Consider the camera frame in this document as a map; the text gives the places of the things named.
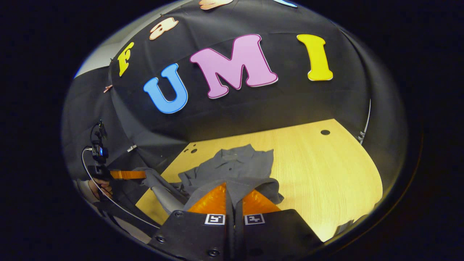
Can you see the black backdrop cloth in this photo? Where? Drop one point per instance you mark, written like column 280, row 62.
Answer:
column 290, row 98

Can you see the silver clip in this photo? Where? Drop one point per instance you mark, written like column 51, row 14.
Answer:
column 131, row 148

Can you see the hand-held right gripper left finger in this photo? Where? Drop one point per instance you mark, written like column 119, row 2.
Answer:
column 192, row 235

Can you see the grey collared shirt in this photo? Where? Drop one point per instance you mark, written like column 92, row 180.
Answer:
column 235, row 163

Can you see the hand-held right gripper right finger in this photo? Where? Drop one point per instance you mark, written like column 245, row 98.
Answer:
column 275, row 232

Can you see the red clip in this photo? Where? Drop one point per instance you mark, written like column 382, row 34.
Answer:
column 107, row 88

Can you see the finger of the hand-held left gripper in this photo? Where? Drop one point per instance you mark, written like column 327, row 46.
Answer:
column 127, row 174

